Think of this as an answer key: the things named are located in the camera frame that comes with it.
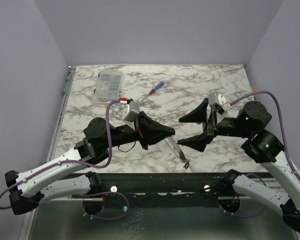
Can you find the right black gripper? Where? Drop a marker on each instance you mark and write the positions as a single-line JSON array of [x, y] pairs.
[[210, 126]]

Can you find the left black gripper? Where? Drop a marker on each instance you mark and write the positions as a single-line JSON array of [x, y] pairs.
[[148, 131]]

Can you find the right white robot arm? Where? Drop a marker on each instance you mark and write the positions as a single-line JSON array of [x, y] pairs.
[[261, 146]]

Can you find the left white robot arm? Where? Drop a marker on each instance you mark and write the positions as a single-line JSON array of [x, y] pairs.
[[27, 190]]

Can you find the blue red screwdriver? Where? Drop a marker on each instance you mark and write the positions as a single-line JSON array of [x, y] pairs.
[[155, 89]]

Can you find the clear plastic organizer box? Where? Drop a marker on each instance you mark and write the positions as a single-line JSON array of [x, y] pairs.
[[108, 85]]

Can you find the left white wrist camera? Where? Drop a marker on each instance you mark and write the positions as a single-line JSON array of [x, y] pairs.
[[131, 113]]

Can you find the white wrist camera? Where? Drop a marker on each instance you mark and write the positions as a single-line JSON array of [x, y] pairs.
[[218, 103], [131, 113]]

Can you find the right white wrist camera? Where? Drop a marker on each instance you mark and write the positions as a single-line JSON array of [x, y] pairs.
[[218, 103]]

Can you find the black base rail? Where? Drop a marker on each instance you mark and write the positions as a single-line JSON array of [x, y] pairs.
[[162, 190]]

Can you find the aluminium side rail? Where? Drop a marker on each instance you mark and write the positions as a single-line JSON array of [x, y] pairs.
[[62, 109]]

